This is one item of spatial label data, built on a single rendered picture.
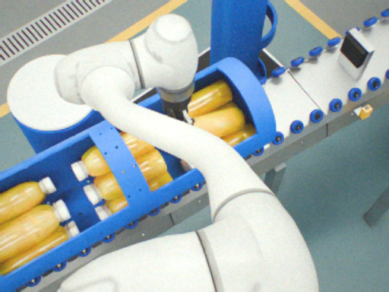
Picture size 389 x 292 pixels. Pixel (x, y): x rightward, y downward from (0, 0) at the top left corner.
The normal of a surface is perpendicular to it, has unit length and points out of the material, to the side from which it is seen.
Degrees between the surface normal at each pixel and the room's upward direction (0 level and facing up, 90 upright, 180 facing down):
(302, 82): 0
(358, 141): 0
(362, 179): 0
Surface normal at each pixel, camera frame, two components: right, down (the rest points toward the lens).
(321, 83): -0.01, -0.46
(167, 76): 0.17, 0.85
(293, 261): 0.38, -0.64
